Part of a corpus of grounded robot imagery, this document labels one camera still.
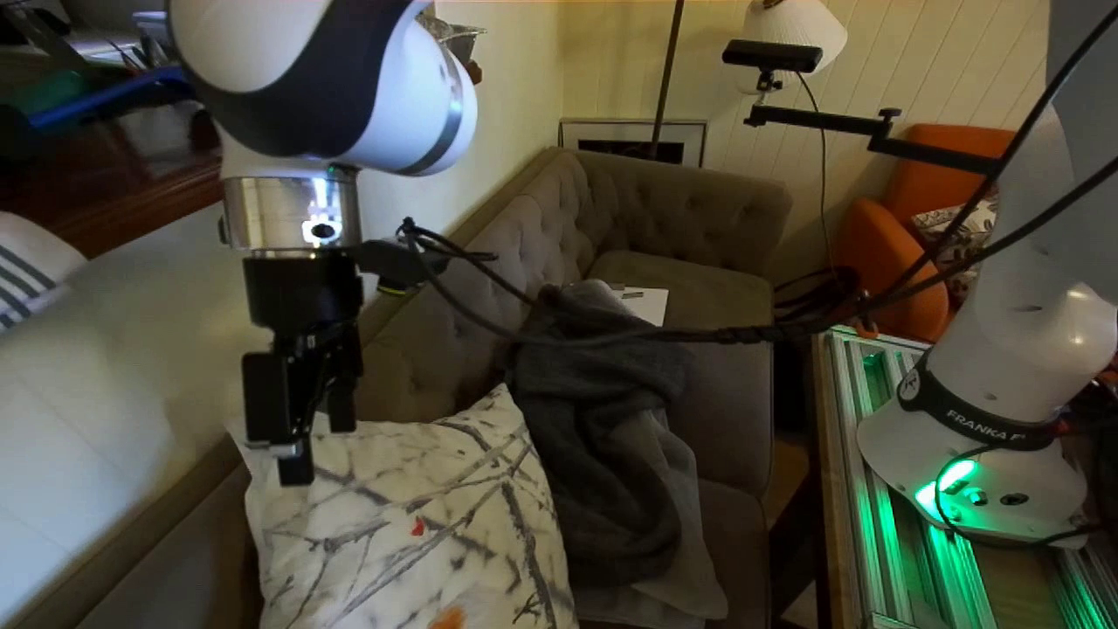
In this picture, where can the orange armchair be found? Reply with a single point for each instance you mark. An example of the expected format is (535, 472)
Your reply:
(894, 264)

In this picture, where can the blue plastic ladle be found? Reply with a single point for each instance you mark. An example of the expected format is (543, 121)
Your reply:
(105, 91)

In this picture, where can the white striped towel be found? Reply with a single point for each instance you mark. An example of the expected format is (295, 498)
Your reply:
(29, 274)

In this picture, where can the brown wooden shelf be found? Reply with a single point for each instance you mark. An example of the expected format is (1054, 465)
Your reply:
(105, 187)

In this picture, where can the black stereo camera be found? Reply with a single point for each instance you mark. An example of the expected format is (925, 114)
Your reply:
(771, 55)

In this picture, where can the framed picture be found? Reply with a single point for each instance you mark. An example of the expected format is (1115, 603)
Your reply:
(634, 141)

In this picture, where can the patterned armchair cushion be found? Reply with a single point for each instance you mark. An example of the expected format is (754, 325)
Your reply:
(955, 246)

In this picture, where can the dark thin lamp pole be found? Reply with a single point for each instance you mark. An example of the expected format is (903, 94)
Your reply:
(668, 71)

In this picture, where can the white patterned pillow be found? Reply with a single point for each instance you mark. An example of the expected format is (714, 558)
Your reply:
(420, 524)

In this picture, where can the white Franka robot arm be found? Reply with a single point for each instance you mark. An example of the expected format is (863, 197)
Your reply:
(1026, 350)

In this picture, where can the dark gray blanket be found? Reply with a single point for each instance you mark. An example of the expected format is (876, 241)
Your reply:
(605, 455)

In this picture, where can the gray tufted sofa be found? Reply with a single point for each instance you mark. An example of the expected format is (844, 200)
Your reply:
(685, 212)

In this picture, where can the wooden table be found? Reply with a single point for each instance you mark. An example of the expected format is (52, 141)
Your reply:
(831, 489)

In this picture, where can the white lamp shade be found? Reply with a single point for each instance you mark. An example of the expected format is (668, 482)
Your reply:
(797, 23)

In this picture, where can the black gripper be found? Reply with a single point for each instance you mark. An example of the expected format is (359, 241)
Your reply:
(302, 302)

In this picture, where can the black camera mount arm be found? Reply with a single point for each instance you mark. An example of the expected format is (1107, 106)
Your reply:
(841, 121)

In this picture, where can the white paper sheet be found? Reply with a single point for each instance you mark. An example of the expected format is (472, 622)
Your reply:
(642, 302)

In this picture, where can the aluminum robot base frame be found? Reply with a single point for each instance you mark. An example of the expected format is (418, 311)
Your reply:
(932, 572)

